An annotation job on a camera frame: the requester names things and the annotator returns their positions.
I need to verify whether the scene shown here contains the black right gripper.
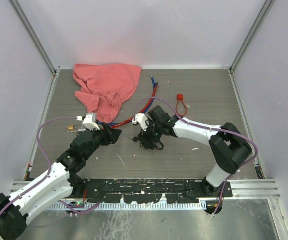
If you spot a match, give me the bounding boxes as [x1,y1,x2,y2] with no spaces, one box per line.
[137,117,163,151]

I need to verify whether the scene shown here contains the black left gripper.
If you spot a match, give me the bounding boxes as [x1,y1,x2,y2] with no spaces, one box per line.
[83,122,120,160]

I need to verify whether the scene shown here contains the red cable padlock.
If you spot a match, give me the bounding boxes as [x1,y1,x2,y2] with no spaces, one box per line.
[175,93,188,117]

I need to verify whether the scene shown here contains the red cable lock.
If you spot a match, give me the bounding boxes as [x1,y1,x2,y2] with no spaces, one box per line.
[78,82,159,134]

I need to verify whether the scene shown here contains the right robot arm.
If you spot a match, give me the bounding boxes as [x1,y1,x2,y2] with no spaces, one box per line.
[132,105,252,197]

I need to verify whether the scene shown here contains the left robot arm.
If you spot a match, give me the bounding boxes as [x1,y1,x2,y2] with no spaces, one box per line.
[0,124,122,240]

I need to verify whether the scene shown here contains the brass padlock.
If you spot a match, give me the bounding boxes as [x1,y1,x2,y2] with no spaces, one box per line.
[66,124,83,133]

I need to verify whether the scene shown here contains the pink cloth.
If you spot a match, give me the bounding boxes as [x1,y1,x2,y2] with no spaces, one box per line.
[73,63,141,124]

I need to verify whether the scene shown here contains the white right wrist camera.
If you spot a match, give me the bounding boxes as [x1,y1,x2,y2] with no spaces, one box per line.
[132,113,148,132]

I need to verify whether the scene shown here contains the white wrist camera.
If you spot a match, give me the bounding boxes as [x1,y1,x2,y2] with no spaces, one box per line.
[132,113,148,132]
[76,113,100,131]

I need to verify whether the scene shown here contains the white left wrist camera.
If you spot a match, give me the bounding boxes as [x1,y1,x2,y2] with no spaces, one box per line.
[76,113,100,131]

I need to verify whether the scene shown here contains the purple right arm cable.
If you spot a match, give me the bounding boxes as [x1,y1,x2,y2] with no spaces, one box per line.
[133,97,259,216]

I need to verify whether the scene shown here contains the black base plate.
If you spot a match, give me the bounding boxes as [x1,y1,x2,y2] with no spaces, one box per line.
[67,178,233,204]

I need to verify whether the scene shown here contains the blue cable lock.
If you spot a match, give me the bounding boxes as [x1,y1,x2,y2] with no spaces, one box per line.
[108,75,158,128]

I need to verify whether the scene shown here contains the slotted cable duct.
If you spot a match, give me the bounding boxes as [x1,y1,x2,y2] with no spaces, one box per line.
[46,199,207,212]

